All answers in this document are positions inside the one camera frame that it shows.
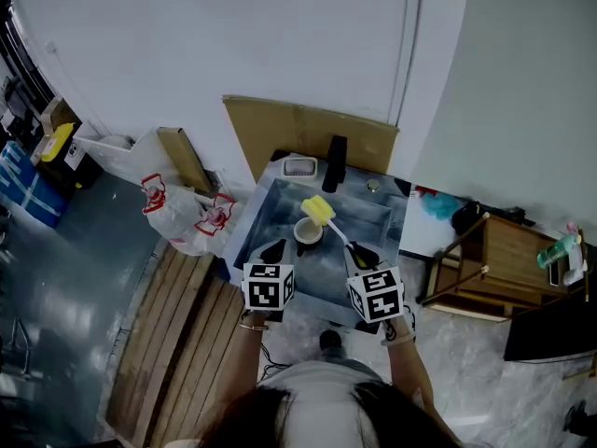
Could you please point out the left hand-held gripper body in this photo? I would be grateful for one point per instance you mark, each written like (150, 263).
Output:
(266, 292)

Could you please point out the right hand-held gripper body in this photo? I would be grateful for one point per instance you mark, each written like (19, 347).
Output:
(380, 297)

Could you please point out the white cup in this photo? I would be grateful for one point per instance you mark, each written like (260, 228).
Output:
(308, 231)

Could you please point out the yellow sponge brush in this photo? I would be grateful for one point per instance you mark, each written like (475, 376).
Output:
(319, 210)

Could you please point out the person's right forearm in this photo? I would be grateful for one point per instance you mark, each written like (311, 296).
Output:
(410, 376)

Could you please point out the person's left forearm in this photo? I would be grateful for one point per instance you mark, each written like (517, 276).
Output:
(238, 371)

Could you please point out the metal sink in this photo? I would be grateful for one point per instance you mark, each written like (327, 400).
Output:
(289, 278)

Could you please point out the person's dark shoe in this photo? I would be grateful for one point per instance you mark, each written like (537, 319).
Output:
(331, 340)

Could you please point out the round metal drain knob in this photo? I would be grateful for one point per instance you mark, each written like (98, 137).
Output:
(373, 185)

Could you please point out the pale green soap dish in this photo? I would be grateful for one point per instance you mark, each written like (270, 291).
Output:
(298, 175)

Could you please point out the pink soap bar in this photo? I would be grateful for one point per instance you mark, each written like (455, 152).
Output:
(298, 167)

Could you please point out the teal cloth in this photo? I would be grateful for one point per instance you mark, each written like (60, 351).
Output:
(440, 205)

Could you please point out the black faucet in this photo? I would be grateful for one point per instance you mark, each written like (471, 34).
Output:
(335, 166)

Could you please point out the white plastic bag red print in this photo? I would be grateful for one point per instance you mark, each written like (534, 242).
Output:
(172, 213)

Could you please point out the wooden pallet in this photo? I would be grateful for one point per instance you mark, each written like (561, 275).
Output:
(172, 343)

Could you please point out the black bag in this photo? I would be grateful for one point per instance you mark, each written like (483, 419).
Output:
(480, 217)

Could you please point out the person's torso clothing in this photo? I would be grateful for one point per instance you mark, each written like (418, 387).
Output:
(322, 409)

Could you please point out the long cardboard box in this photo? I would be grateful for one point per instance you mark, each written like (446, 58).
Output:
(184, 159)

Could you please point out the wooden shelf unit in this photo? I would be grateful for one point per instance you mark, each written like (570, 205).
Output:
(503, 269)

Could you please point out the large brown cardboard sheet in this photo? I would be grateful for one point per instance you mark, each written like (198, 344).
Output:
(289, 124)

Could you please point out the black flat panel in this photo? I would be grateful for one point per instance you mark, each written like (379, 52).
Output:
(550, 329)

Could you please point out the green spray bottle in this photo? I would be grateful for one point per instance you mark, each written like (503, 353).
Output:
(557, 252)

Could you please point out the white pump bottle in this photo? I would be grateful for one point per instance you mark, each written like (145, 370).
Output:
(574, 271)

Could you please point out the white open box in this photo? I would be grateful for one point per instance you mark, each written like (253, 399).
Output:
(102, 144)

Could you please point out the black bin with yellow lid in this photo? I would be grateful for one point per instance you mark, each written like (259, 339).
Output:
(65, 157)

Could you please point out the blue taped crate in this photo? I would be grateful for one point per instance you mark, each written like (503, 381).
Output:
(28, 185)

